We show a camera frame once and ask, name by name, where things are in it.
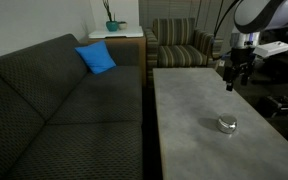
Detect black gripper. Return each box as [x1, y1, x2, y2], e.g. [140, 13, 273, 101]
[222, 46, 257, 92]

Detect round silver container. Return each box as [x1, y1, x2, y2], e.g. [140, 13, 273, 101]
[216, 118, 238, 135]

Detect black case with silver trim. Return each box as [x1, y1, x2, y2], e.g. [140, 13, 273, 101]
[257, 94, 288, 118]

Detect striped armchair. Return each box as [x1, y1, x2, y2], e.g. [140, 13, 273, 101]
[143, 17, 224, 88]

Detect grey folding closet door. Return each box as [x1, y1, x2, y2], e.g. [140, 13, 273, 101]
[197, 0, 238, 57]

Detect grey window blinds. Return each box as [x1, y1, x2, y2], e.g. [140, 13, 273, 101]
[138, 0, 202, 31]

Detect wooden side table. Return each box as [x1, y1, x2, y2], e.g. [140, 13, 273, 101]
[87, 35, 148, 88]

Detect small white pot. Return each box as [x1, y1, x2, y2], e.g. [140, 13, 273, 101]
[117, 21, 128, 31]

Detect teal pot with green plant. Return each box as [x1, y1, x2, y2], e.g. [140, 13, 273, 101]
[105, 12, 119, 33]

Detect blue square pillow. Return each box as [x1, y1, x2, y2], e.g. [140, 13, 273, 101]
[73, 40, 117, 75]

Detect tall thin dark plant stem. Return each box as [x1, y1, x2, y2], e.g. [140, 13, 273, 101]
[102, 0, 113, 23]

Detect dark grey patterned sofa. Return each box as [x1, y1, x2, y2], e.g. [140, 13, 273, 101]
[0, 33, 144, 180]

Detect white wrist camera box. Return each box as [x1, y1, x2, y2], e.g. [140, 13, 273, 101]
[253, 40, 288, 58]

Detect long black robot cable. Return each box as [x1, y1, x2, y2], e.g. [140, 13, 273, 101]
[211, 0, 242, 62]

